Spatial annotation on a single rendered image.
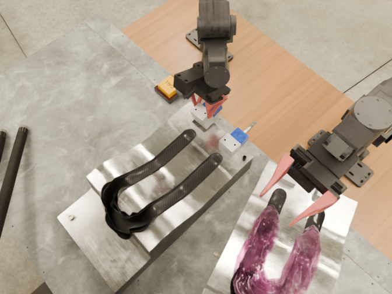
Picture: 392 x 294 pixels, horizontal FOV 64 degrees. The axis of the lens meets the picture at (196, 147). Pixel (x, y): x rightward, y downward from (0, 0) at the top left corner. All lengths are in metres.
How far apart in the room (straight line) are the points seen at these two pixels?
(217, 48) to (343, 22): 1.99
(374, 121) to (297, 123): 0.57
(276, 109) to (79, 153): 0.66
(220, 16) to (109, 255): 0.64
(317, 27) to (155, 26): 1.51
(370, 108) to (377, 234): 0.55
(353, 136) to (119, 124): 0.77
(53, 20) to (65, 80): 1.57
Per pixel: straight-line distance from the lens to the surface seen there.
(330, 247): 0.88
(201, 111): 0.87
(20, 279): 1.95
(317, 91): 1.16
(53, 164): 1.08
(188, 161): 0.88
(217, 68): 0.69
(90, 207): 0.92
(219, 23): 0.72
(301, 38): 2.45
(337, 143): 0.48
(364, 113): 0.52
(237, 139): 0.89
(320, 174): 0.53
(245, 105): 1.07
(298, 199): 0.90
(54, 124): 1.15
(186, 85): 0.73
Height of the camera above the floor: 1.69
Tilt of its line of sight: 65 degrees down
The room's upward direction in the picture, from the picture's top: 5 degrees counter-clockwise
